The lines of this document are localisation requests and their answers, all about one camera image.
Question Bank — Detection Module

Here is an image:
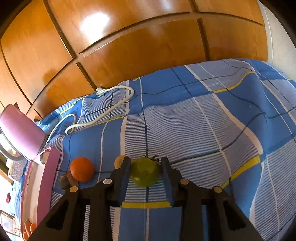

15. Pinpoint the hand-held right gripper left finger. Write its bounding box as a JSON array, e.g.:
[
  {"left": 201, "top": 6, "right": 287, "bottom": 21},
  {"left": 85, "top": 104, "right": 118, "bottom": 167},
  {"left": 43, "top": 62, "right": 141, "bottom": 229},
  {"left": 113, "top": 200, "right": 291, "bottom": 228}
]
[{"left": 27, "top": 156, "right": 132, "bottom": 241}]

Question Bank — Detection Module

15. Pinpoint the wooden door with glass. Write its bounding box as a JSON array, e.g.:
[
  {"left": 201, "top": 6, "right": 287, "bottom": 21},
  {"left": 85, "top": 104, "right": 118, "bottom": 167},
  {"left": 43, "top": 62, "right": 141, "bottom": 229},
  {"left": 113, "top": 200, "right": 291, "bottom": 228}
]
[{"left": 0, "top": 209, "right": 16, "bottom": 233}]

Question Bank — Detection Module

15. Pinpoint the silver embossed tissue box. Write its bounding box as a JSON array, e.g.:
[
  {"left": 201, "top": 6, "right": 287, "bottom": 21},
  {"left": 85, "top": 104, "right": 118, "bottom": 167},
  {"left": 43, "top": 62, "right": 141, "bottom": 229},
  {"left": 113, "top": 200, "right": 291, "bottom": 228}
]
[{"left": 8, "top": 160, "right": 28, "bottom": 183}]

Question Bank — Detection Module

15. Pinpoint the wooden panelled wardrobe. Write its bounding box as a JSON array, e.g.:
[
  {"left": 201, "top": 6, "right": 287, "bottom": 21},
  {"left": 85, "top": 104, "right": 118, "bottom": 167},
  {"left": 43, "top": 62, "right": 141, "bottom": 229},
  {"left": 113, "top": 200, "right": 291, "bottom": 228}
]
[{"left": 0, "top": 0, "right": 273, "bottom": 121}]

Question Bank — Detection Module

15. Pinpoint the green tomato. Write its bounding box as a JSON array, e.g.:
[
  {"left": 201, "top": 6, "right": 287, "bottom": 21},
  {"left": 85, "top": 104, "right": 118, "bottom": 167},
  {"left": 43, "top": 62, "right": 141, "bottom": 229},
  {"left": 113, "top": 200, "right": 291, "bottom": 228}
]
[{"left": 130, "top": 155, "right": 162, "bottom": 188}]

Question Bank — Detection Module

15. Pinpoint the pink electric kettle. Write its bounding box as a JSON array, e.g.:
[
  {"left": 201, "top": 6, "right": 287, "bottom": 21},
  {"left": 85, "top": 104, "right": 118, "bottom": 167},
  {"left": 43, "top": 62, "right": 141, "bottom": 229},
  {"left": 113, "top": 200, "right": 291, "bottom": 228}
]
[{"left": 0, "top": 104, "right": 48, "bottom": 161}]

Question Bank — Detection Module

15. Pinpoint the pink shallow tray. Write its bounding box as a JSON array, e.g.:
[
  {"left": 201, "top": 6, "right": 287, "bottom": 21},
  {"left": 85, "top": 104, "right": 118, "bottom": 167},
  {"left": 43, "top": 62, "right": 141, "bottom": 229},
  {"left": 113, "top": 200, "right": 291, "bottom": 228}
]
[{"left": 20, "top": 146, "right": 62, "bottom": 234}]

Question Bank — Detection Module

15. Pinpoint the halved kiwi fruit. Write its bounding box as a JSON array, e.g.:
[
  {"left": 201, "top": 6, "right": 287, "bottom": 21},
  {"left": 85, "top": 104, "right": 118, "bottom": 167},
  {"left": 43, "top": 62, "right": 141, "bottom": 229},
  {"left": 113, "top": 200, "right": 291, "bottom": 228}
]
[{"left": 60, "top": 171, "right": 79, "bottom": 192}]

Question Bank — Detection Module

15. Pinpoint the blue plaid tablecloth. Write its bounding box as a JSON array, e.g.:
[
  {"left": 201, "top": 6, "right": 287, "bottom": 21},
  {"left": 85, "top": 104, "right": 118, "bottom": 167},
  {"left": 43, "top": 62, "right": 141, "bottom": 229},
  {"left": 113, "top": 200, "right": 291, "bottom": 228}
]
[{"left": 14, "top": 58, "right": 296, "bottom": 241}]

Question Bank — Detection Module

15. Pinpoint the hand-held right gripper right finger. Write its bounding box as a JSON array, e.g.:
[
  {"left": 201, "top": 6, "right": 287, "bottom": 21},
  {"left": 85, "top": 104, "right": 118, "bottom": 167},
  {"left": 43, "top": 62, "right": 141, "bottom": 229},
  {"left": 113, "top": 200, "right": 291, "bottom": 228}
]
[{"left": 161, "top": 156, "right": 264, "bottom": 241}]

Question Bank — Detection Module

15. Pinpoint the white power cable with plug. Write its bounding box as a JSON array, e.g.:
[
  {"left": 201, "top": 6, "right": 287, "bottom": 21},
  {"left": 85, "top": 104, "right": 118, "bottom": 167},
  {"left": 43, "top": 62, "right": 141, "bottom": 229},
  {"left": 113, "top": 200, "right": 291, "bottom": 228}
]
[{"left": 45, "top": 86, "right": 135, "bottom": 145}]

